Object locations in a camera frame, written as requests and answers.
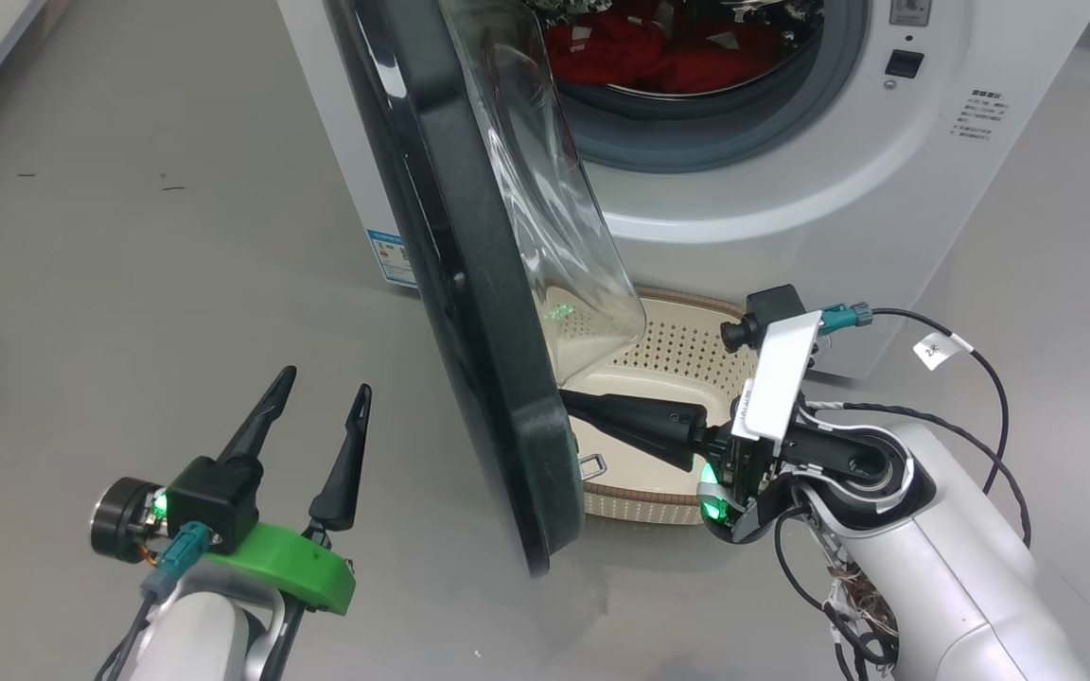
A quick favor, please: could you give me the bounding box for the printed notice text sticker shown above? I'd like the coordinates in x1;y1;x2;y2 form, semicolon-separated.
957;90;1006;141

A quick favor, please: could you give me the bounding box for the left camera cable teal plug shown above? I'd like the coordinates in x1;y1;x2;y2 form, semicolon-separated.
96;523;217;681

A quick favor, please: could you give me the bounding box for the thin black wire bundle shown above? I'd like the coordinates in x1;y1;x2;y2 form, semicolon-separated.
772;506;901;681

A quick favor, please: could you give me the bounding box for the beige perforated laundry basket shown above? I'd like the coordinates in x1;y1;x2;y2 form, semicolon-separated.
545;288;765;527

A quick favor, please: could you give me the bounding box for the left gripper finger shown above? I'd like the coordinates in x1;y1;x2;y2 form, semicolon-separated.
217;365;298;466
308;383;374;533

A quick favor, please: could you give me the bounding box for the white front-load washing machine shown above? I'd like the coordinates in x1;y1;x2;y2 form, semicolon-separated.
278;0;1090;384

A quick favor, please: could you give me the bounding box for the twisted black arm cable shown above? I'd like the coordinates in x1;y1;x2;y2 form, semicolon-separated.
805;402;1034;550

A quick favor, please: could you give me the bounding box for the white cable tag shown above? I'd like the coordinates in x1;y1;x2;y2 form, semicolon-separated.
912;331;964;372

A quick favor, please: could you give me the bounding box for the black white patterned garment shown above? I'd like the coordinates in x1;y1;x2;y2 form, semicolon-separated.
521;0;825;48

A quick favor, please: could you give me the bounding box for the red garment with white trim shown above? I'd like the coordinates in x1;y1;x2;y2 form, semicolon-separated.
543;11;784;96

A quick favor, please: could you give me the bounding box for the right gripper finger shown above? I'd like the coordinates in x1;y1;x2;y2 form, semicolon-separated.
559;389;709;446
602;426;698;471

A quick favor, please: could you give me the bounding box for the camera cable teal plug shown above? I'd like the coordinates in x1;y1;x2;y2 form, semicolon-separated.
96;523;217;681
815;303;1011;498

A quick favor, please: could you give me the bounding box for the right camera cable teal plug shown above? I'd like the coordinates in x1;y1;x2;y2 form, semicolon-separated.
815;303;1011;498

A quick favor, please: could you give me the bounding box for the blue energy label sticker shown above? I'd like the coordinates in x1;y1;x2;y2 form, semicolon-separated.
365;229;418;288

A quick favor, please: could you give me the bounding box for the dark round glass washer door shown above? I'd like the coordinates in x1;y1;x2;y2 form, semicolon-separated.
323;0;648;578

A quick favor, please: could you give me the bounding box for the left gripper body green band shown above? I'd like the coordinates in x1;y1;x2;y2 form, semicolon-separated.
89;477;358;617

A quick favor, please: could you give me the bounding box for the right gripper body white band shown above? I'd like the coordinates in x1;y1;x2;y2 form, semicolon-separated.
696;312;822;546

